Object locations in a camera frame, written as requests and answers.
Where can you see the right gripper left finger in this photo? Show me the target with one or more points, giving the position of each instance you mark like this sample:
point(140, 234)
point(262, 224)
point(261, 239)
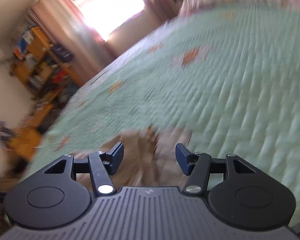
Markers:
point(101, 166)

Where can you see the beige smiley print baby garment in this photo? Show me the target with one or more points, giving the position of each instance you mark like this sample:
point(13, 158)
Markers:
point(149, 157)

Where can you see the black bag on shelf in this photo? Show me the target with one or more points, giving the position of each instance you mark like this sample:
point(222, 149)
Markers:
point(62, 53)

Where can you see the green quilted bee bedspread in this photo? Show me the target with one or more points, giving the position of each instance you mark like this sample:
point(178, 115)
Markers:
point(230, 75)

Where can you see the wooden bookshelf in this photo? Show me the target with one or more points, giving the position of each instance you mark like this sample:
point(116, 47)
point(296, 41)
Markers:
point(50, 82)

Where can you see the pink window curtains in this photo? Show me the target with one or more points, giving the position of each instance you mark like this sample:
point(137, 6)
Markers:
point(96, 32)

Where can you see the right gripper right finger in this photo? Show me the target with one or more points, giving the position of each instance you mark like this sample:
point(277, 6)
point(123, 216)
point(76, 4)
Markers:
point(198, 167)

